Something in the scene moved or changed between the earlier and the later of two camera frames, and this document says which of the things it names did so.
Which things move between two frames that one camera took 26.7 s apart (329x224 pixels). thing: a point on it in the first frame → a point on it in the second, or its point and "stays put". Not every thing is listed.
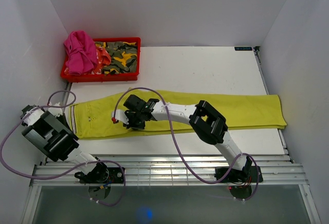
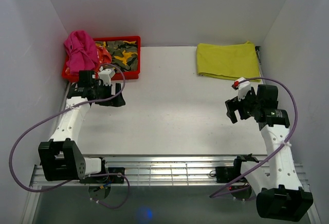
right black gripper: x=130 y=125 → x=234 y=104
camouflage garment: x=123 y=55 stays put
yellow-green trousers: x=107 y=115 → x=231 y=61
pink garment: x=81 y=51 stays put
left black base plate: x=104 y=175 stays put
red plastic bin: x=103 y=77 stays put
